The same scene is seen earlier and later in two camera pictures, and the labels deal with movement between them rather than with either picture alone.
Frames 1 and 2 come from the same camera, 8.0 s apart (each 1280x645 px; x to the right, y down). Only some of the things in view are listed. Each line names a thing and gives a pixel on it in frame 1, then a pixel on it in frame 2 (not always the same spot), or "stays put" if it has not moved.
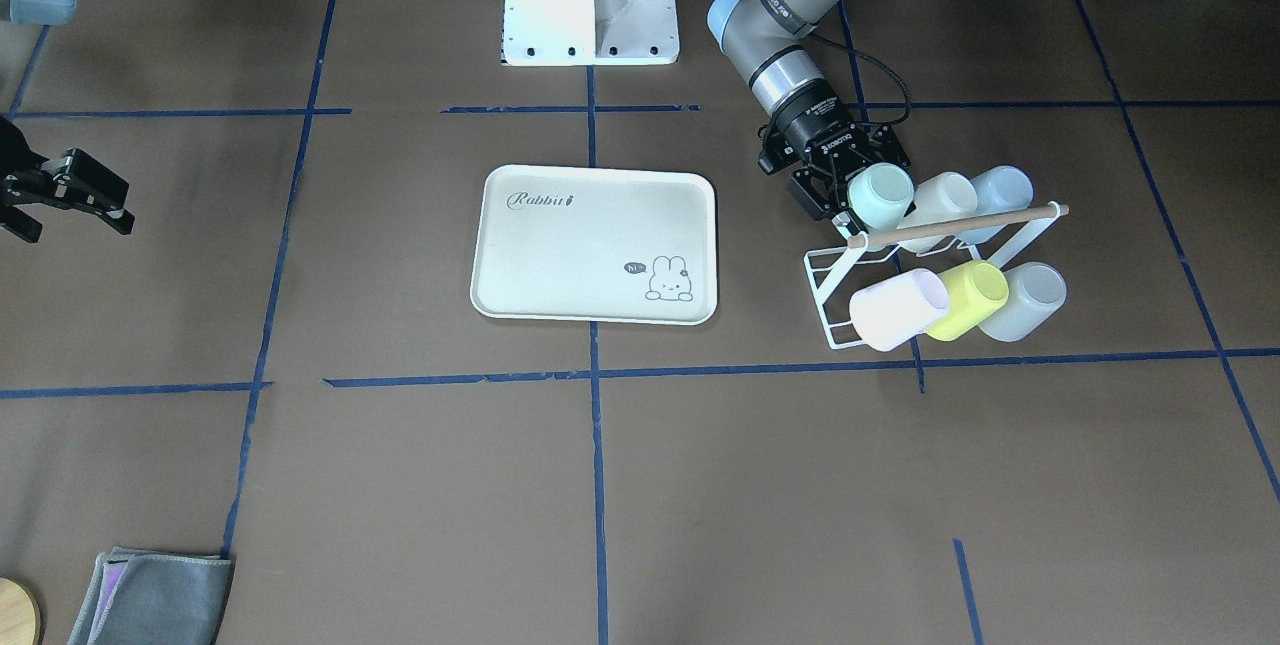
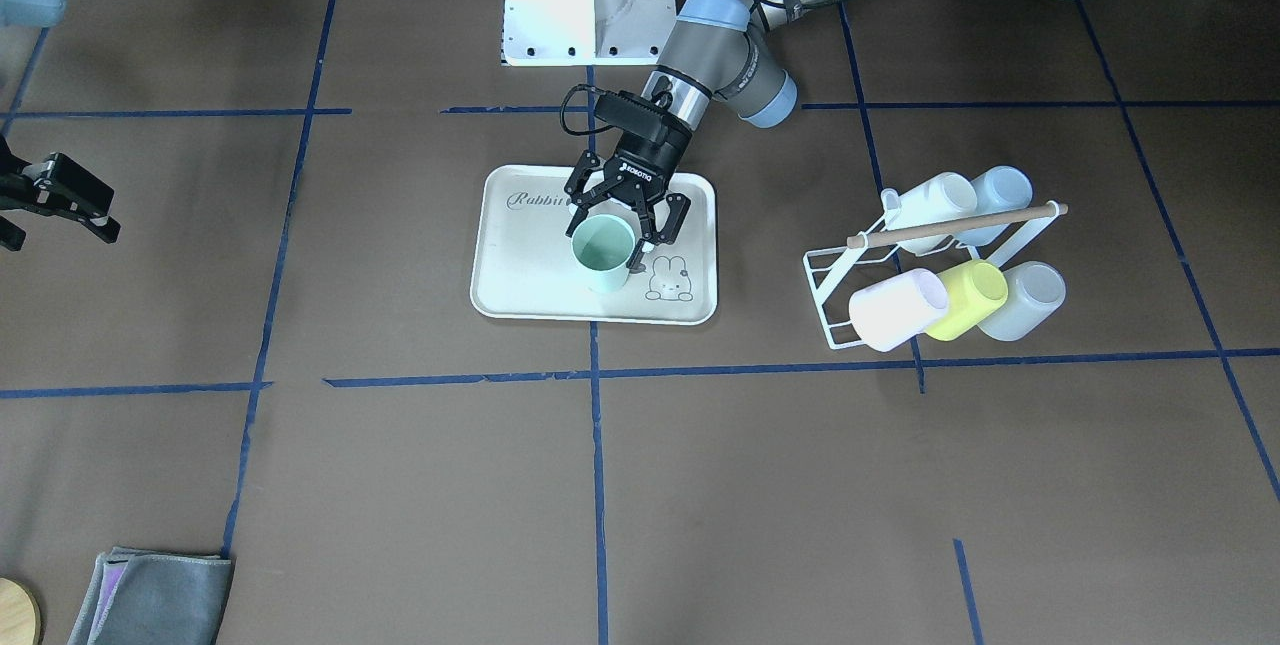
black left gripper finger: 850,219 to 650,238
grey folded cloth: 142,597 stays put
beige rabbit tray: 589,244 stays put
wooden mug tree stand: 20,621 stays put
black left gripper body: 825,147 to 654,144
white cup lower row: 895,310 stays put
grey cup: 1036,291 stays put
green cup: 880,195 to 602,245
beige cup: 946,196 stays put
